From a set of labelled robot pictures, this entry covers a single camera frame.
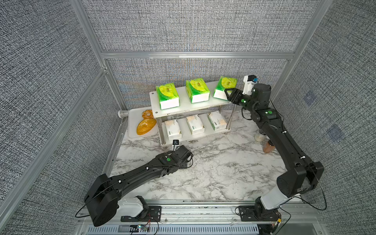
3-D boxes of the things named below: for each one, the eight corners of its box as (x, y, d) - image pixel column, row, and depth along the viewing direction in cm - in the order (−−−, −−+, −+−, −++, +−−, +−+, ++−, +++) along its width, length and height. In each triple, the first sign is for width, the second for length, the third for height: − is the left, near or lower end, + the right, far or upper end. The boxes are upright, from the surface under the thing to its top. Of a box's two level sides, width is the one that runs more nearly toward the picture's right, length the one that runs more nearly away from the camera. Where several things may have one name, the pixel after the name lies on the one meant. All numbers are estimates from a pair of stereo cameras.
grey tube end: (117, 118, 117) (116, 116, 115) (120, 112, 122) (118, 109, 119) (127, 118, 117) (125, 116, 115) (129, 112, 122) (128, 109, 119)
